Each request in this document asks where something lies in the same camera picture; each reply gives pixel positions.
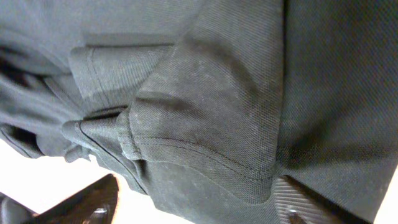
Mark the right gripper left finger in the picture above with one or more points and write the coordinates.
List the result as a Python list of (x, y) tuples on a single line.
[(95, 204)]

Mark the black polo shirt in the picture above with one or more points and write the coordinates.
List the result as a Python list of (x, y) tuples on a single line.
[(198, 104)]

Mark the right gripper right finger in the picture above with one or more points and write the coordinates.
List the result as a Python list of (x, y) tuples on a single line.
[(320, 198)]

